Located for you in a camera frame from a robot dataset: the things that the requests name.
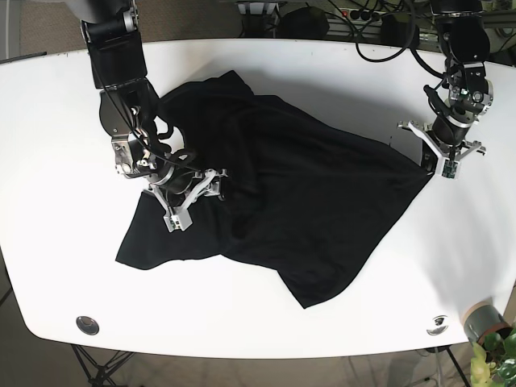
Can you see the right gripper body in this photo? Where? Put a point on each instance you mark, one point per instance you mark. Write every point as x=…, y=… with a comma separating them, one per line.
x=175, y=187

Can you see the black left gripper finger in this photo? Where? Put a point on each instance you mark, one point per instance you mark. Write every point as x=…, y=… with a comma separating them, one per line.
x=429, y=159

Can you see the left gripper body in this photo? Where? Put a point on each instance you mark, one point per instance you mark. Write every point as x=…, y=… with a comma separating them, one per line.
x=446, y=136

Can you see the black printed T-shirt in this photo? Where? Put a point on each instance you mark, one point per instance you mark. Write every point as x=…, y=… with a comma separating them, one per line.
x=307, y=200

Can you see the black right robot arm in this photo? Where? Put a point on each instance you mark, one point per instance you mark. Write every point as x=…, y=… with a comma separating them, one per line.
x=129, y=107

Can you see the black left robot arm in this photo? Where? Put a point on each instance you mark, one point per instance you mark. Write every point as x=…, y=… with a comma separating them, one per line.
x=461, y=38

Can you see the left metal table grommet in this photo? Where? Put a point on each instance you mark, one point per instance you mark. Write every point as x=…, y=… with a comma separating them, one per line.
x=87, y=325

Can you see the metal table grommet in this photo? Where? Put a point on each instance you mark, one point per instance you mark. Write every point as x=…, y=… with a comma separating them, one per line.
x=87, y=325
x=438, y=325

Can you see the grey plant pot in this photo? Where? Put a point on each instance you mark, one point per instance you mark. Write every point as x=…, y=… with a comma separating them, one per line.
x=483, y=319

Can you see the right metal table grommet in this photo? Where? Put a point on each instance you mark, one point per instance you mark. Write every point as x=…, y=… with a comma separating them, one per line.
x=438, y=325

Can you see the green potted plant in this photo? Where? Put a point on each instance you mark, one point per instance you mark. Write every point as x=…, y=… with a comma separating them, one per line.
x=493, y=364

